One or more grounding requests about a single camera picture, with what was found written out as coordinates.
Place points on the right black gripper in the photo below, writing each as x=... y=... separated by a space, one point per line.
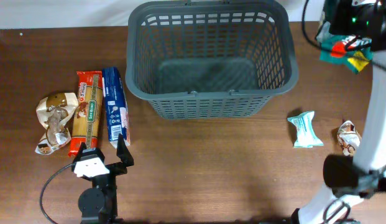
x=340 y=10

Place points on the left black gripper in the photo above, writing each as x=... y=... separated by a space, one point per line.
x=125 y=157

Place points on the green Nescafe coffee bag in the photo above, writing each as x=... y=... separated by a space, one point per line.
x=348 y=50

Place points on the beige brown snack bag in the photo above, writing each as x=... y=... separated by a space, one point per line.
x=348 y=138

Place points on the light teal tissue pack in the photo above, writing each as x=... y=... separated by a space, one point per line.
x=305 y=135

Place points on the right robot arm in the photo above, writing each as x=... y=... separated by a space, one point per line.
x=349 y=181

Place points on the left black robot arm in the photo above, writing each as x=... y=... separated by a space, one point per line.
x=98 y=204

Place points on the San Remo spaghetti pack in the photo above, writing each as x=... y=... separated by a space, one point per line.
x=87 y=115

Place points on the blue pasta pack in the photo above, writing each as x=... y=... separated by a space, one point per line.
x=117 y=114

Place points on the crumpled beige clear wrapper bag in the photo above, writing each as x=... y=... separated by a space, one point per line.
x=53 y=113

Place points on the grey plastic shopping basket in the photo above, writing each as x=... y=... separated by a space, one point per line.
x=209 y=59

